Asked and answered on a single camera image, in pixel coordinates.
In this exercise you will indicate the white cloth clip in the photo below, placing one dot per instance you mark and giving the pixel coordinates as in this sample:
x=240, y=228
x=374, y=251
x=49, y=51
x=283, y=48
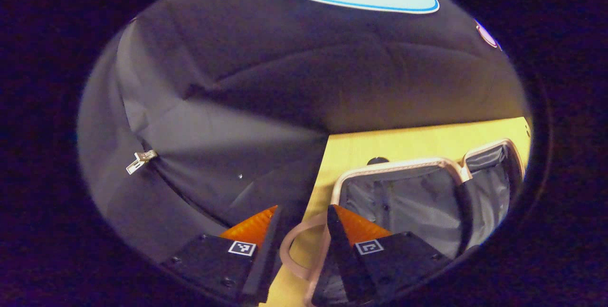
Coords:
x=141, y=160

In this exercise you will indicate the pink ribbed suitcase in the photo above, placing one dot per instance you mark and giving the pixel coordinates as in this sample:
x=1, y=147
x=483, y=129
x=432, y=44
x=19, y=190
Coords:
x=408, y=202

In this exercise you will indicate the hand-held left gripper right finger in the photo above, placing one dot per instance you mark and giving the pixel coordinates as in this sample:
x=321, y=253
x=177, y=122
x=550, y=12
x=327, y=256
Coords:
x=344, y=264

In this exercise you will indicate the black backdrop cloth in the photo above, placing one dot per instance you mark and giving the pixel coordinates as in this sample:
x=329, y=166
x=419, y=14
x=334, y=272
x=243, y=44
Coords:
x=266, y=83

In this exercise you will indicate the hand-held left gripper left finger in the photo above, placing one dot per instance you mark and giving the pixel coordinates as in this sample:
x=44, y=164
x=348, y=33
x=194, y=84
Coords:
x=266, y=269

